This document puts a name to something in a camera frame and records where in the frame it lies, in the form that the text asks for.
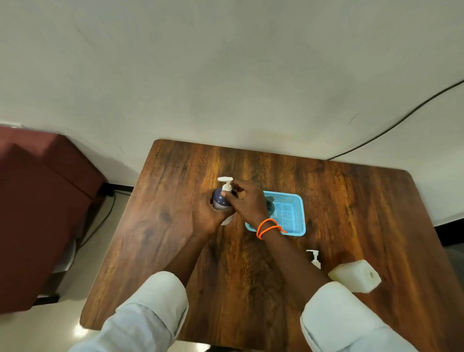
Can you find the person's left hand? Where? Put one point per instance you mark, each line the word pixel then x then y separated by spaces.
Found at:
pixel 205 219

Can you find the person's right hand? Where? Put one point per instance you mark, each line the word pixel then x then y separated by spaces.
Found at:
pixel 252 206

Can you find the person's right fingers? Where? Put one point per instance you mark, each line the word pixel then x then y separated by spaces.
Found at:
pixel 235 188

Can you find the person's left fingers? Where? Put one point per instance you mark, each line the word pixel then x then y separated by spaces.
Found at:
pixel 224 214

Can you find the blue pump bottle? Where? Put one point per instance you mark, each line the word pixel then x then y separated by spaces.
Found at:
pixel 220 197

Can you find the person's left forearm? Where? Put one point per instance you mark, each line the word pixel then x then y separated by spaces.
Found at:
pixel 152 304

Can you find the person's right forearm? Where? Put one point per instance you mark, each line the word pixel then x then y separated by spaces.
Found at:
pixel 326 312

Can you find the dark grey round object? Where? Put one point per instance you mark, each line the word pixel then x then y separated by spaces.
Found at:
pixel 271 206

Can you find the orange thread wristband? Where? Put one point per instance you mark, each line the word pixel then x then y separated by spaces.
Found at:
pixel 267 226

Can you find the light blue plastic basket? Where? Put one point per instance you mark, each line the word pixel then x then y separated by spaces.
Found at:
pixel 290 214

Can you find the white pump dispenser bottle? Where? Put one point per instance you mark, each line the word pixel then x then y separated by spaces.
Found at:
pixel 314 258

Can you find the white plastic canister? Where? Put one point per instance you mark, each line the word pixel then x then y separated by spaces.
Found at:
pixel 357 277

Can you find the maroon sofa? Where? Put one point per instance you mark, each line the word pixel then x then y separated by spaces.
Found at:
pixel 40 217

